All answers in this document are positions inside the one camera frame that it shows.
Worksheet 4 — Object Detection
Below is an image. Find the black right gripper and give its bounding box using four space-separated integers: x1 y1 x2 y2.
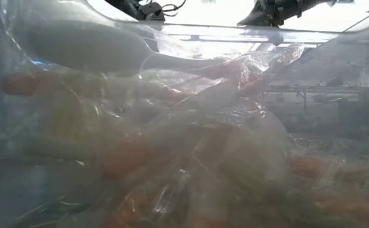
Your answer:
236 1 279 28

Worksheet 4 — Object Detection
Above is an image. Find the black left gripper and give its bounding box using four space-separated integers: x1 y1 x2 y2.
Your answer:
130 2 166 22

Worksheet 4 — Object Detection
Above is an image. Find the black plastic tray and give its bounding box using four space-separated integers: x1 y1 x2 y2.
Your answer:
0 0 369 228

